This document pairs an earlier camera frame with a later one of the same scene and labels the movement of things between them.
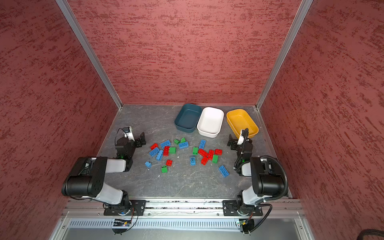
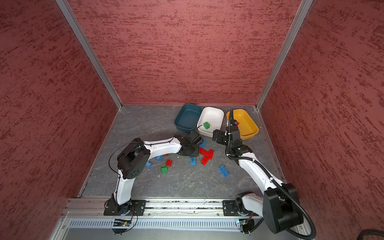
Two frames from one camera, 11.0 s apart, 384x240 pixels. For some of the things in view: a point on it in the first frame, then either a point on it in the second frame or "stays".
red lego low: [204, 160] stays
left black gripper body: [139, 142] to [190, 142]
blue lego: [202, 144] stays
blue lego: [192, 161] stays
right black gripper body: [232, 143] to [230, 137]
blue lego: [223, 171] stays
